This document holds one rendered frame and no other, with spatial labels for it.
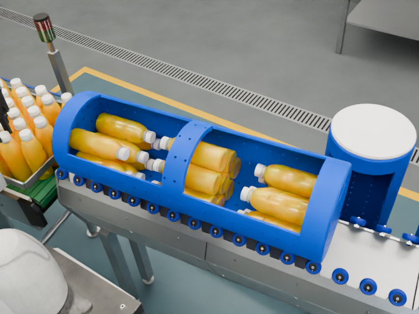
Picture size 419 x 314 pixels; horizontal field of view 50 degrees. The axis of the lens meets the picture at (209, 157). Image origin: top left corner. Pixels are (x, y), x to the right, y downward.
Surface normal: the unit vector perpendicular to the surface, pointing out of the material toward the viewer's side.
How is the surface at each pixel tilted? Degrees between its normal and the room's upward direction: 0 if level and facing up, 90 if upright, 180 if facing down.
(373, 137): 0
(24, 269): 64
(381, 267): 0
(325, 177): 7
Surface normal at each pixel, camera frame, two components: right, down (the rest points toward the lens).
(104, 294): -0.12, -0.73
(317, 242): -0.44, 0.46
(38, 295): 0.71, 0.38
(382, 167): 0.01, 0.71
